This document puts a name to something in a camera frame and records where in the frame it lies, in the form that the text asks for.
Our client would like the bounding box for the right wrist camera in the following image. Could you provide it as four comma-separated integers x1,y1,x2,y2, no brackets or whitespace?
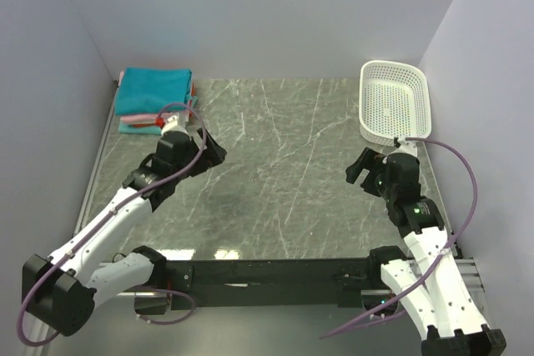
392,138,418,158

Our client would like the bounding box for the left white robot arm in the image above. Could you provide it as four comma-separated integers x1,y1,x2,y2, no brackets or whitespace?
22,128,227,336

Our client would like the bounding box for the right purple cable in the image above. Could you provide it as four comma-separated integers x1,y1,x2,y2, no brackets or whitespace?
319,137,478,339

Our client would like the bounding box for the pink folded t-shirt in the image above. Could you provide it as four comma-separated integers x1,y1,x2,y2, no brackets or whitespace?
114,70,157,123

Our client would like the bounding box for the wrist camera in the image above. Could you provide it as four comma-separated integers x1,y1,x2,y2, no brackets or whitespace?
155,113,189,137
392,138,418,158

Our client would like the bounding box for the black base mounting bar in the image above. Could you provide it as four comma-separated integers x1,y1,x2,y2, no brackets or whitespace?
159,258,392,308

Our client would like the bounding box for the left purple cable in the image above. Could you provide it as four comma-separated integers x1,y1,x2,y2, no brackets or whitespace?
16,103,208,347

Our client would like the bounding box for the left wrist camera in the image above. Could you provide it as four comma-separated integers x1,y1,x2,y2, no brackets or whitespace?
155,113,189,137

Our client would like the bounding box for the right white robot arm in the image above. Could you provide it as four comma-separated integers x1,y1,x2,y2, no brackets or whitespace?
345,144,506,355

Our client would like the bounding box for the purple cable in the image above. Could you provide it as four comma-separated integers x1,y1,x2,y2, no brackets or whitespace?
319,137,478,339
16,103,208,347

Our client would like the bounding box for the white perforated plastic basket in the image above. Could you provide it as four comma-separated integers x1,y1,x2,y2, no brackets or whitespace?
359,60,432,147

